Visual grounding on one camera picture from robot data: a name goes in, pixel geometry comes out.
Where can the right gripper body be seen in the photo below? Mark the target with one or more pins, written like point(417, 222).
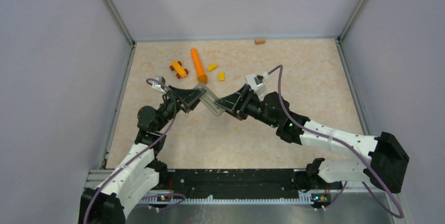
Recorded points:
point(254, 108)

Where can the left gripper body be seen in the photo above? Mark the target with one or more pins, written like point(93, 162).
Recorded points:
point(171, 101)

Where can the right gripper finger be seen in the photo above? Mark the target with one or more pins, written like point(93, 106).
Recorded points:
point(244, 94)
point(232, 107)

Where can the white air conditioner remote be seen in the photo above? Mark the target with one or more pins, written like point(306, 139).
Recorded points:
point(208, 99)

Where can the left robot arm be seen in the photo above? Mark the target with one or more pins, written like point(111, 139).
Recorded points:
point(113, 199)

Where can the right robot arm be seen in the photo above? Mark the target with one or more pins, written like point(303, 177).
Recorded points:
point(379, 160)

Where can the orange toy microphone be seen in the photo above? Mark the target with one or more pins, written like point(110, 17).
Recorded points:
point(201, 75)

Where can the yellow toy car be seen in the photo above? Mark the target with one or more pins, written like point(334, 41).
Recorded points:
point(178, 68)

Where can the yellow block lower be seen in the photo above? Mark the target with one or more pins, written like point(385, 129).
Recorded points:
point(221, 76)

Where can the yellow block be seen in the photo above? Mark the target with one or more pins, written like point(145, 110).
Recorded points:
point(221, 76)
point(212, 67)

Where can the yellow block upper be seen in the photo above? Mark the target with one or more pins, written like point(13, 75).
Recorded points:
point(212, 67)

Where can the brown wooden block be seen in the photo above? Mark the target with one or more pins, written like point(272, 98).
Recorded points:
point(260, 41)

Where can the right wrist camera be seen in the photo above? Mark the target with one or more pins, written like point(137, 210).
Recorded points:
point(257, 83)

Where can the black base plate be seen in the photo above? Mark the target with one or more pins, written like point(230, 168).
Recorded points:
point(244, 184)

